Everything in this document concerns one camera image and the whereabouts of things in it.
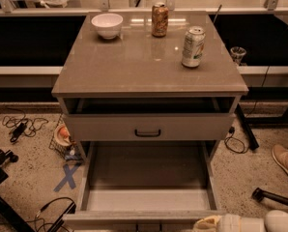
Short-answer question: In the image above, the orange soda can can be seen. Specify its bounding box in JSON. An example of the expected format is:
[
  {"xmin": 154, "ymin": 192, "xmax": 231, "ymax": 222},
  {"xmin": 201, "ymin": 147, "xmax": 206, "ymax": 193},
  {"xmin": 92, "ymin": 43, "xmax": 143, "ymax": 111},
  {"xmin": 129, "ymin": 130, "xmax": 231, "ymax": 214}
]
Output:
[{"xmin": 152, "ymin": 2, "xmax": 168, "ymax": 37}]

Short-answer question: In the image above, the black chair leg with caster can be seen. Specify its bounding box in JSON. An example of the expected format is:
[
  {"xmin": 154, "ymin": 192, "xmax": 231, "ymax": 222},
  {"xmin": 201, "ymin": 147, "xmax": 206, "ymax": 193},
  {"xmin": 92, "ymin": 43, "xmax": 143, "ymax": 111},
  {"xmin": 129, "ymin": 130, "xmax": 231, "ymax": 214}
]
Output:
[{"xmin": 251, "ymin": 188, "xmax": 288, "ymax": 206}]

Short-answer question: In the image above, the clear drinking glass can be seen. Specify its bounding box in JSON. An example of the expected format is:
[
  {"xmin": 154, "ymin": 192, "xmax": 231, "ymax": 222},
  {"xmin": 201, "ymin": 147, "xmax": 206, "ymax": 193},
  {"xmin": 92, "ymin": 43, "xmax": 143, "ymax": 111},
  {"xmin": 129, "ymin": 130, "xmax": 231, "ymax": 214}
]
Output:
[{"xmin": 230, "ymin": 46, "xmax": 246, "ymax": 65}]

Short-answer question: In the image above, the white green soda can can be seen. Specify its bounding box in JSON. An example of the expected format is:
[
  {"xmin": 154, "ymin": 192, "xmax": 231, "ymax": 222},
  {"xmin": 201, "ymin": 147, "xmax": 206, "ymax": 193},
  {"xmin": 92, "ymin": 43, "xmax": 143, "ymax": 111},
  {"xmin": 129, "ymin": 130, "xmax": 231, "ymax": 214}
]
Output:
[{"xmin": 182, "ymin": 26, "xmax": 206, "ymax": 68}]

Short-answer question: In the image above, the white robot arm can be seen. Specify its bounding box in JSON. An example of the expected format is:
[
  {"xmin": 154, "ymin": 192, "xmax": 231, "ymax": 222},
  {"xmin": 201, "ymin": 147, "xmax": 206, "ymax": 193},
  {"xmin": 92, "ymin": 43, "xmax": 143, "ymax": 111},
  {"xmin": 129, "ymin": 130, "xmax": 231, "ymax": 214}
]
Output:
[{"xmin": 193, "ymin": 210, "xmax": 288, "ymax": 232}]

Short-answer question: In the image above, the black cable lower left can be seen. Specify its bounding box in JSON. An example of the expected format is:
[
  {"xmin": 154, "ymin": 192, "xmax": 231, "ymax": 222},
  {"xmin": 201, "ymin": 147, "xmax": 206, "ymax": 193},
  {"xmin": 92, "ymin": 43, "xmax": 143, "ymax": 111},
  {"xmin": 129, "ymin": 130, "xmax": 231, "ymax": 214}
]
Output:
[{"xmin": 27, "ymin": 196, "xmax": 77, "ymax": 232}]

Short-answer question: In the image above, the white ceramic bowl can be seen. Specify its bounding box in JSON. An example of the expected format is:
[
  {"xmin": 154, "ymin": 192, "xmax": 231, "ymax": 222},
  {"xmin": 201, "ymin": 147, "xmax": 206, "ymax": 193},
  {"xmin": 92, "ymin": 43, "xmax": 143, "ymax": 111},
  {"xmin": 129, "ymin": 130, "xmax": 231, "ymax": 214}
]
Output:
[{"xmin": 91, "ymin": 14, "xmax": 123, "ymax": 39}]

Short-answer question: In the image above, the grey drawer cabinet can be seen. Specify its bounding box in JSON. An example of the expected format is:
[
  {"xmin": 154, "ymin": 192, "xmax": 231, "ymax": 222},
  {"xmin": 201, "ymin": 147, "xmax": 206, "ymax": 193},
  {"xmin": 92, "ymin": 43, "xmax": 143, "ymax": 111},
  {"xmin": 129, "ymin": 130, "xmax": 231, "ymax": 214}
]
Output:
[{"xmin": 52, "ymin": 12, "xmax": 247, "ymax": 156}]

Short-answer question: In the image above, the wire basket with items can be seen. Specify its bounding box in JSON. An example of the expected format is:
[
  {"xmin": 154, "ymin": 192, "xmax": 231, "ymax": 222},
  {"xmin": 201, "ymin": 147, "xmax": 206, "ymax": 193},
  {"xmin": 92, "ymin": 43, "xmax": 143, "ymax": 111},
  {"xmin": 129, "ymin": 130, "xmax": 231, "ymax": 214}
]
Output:
[{"xmin": 49, "ymin": 117, "xmax": 82, "ymax": 161}]

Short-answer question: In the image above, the blue tape cross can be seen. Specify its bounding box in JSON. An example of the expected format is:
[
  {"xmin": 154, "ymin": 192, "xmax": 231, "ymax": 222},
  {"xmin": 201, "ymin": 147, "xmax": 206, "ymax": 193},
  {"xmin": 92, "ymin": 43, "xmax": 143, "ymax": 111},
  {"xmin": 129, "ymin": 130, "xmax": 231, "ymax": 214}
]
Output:
[{"xmin": 54, "ymin": 162, "xmax": 81, "ymax": 192}]

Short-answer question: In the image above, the upper grey drawer with handle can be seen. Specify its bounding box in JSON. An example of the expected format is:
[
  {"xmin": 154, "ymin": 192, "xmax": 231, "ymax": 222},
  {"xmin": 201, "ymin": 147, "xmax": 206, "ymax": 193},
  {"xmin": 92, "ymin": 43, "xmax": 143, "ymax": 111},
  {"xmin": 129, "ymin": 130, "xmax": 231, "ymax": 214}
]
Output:
[{"xmin": 63, "ymin": 114, "xmax": 235, "ymax": 142}]

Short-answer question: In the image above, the black metal table leg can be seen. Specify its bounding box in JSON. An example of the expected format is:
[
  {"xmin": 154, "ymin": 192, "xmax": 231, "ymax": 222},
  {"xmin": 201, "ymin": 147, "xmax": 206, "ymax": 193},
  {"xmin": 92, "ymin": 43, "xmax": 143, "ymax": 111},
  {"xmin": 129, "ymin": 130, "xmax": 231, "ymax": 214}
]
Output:
[{"xmin": 236, "ymin": 105, "xmax": 259, "ymax": 151}]

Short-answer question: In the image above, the black cable coil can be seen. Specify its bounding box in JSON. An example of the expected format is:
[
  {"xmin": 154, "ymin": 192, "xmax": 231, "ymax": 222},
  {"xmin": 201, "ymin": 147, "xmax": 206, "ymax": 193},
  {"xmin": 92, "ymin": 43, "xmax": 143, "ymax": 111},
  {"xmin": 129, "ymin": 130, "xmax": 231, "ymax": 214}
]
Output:
[{"xmin": 223, "ymin": 126, "xmax": 250, "ymax": 155}]

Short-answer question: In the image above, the black office chair base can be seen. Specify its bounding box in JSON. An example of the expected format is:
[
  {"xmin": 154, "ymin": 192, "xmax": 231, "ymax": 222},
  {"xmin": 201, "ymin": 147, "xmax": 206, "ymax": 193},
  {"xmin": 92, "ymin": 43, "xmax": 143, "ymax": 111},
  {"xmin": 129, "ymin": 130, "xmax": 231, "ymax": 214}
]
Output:
[{"xmin": 0, "ymin": 149, "xmax": 34, "ymax": 232}]

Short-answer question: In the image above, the brown shoe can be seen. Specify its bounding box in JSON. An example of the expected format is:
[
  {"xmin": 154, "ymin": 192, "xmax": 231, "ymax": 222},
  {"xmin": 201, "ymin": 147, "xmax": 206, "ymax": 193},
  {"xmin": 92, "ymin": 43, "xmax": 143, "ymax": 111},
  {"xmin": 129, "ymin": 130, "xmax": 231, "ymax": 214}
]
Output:
[{"xmin": 272, "ymin": 144, "xmax": 288, "ymax": 184}]

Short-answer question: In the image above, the black power adapter with cable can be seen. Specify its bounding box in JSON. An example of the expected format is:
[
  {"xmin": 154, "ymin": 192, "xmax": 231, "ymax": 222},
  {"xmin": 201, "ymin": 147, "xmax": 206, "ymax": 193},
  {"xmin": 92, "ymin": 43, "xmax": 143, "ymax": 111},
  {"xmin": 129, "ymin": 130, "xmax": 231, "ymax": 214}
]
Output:
[{"xmin": 2, "ymin": 108, "xmax": 48, "ymax": 144}]

